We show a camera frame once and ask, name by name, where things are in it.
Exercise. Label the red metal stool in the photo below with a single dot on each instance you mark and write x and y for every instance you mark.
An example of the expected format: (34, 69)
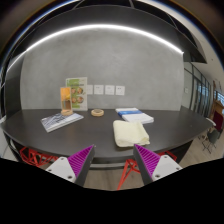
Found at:
(129, 162)
(30, 156)

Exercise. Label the curved white light strip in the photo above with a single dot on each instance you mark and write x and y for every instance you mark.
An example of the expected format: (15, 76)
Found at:
(100, 26)

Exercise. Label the white book with blue band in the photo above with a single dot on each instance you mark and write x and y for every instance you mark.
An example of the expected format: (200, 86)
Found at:
(140, 117)

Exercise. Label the grey magazine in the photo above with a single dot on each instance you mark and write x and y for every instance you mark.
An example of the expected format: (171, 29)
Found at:
(60, 121)

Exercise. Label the green menu stand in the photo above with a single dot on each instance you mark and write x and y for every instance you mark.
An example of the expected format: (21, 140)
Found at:
(80, 95)

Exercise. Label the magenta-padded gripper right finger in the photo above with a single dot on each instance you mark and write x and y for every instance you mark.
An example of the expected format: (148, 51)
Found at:
(148, 160)

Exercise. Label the dark chair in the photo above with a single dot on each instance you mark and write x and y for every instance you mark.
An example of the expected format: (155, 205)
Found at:
(212, 136)

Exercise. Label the cream towel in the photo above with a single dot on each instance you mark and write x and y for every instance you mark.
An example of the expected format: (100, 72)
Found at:
(130, 133)

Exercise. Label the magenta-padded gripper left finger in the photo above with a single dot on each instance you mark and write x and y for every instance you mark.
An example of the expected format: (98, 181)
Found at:
(79, 162)

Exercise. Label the glass partition with dark frame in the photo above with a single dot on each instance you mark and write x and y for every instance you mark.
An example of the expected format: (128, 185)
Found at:
(200, 93)

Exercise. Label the orange sign with wooden base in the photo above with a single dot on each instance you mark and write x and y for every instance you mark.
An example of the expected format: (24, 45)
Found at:
(66, 96)

